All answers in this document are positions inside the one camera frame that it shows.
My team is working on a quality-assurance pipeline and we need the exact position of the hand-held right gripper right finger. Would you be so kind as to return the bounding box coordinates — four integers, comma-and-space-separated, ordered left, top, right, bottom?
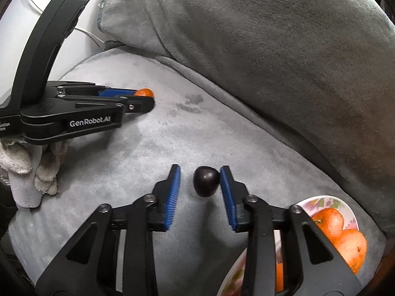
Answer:
220, 165, 362, 296

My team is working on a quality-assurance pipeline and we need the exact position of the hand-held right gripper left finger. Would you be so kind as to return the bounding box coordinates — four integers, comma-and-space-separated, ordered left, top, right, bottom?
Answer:
35, 164, 182, 296

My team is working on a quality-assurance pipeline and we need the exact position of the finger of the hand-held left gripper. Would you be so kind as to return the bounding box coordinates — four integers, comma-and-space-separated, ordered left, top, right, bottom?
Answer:
46, 81, 138, 98
59, 96, 155, 113

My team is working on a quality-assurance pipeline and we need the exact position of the dark purple cherry tomato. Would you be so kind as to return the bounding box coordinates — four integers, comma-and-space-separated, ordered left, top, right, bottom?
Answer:
193, 166, 221, 197

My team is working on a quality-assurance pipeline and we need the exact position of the floral white plate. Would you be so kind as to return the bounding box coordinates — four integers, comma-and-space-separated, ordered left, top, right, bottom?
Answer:
217, 195, 360, 296

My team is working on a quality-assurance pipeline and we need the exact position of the person's left hand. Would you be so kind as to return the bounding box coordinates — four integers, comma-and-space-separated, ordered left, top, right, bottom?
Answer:
0, 138, 72, 195

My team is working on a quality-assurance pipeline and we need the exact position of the rough-skinned orange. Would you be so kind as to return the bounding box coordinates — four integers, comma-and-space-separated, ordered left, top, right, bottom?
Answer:
310, 207, 344, 238

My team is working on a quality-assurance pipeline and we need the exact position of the smooth orange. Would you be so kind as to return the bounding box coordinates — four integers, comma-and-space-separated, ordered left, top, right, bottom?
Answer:
275, 229, 368, 293

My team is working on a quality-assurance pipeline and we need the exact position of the grey plush cushion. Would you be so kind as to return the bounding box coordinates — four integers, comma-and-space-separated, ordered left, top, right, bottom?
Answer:
98, 0, 395, 238

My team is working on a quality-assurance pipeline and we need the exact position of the white cable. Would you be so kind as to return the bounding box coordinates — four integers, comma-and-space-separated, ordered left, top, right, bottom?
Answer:
25, 0, 107, 50

